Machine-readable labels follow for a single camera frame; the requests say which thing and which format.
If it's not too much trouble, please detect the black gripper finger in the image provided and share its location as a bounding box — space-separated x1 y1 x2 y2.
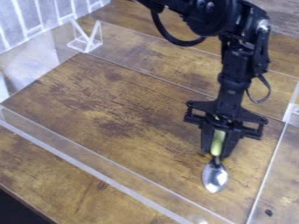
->
221 129 242 158
200 123 214 153

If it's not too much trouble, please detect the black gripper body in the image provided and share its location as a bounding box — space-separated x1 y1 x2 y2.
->
184 73 266 139

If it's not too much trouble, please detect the green handled metal spoon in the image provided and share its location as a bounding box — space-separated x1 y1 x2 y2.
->
201 130 228 193

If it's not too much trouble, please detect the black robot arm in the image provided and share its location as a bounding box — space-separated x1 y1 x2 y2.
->
136 0 270 158

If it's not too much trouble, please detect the clear acrylic right barrier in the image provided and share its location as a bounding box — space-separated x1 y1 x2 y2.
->
246 81 299 224

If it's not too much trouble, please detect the clear acrylic barrier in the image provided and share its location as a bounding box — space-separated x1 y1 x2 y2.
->
246 81 299 224
0 105 234 224

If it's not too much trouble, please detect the clear acrylic front barrier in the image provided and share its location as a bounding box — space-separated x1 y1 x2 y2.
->
0 105 234 224

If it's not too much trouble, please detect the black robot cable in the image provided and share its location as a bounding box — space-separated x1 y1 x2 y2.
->
149 8 272 105

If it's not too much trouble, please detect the clear acrylic triangular bracket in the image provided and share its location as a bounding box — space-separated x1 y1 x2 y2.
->
66 20 102 53

